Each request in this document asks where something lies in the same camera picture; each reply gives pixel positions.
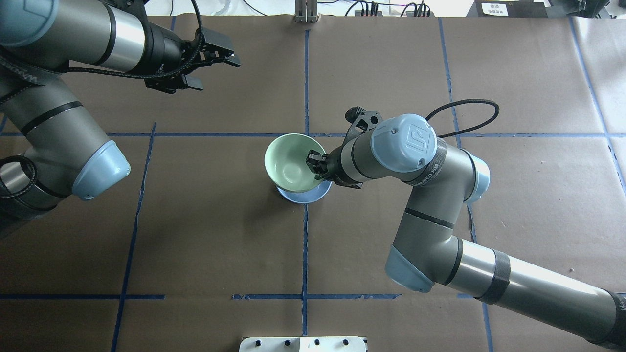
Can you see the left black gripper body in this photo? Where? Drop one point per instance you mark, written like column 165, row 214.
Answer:
column 163, row 50

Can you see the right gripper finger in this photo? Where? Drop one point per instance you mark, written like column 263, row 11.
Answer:
column 319, row 170
column 315, row 158

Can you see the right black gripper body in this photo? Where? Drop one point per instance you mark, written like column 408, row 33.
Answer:
column 333, row 166

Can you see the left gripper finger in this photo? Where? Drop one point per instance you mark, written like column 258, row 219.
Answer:
column 215, row 42
column 232, row 60

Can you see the green bowl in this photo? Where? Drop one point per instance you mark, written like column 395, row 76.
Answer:
column 285, row 162

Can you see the blue bowl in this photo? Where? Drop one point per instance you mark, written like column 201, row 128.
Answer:
column 310, row 196

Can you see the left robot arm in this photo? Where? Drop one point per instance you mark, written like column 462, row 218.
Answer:
column 69, row 153

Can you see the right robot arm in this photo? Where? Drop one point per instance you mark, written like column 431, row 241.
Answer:
column 426, row 250

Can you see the black power box with label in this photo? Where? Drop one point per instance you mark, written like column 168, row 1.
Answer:
column 507, row 8

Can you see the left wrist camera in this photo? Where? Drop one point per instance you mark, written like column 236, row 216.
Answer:
column 172, row 84

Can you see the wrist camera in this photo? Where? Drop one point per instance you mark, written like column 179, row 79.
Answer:
column 172, row 84
column 361, row 121

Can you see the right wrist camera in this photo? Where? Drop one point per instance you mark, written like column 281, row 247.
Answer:
column 361, row 121

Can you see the aluminium frame post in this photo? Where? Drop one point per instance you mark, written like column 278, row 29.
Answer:
column 306, row 11

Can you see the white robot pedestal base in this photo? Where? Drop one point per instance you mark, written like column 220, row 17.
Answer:
column 304, row 344

